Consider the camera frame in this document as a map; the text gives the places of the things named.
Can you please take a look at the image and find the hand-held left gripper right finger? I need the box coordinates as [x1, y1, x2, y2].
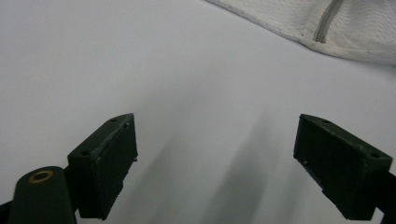
[292, 113, 394, 221]

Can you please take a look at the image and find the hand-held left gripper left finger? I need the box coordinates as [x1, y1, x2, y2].
[67, 112, 139, 221]

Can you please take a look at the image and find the white mesh laundry bag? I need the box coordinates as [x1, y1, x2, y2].
[205, 0, 396, 66]

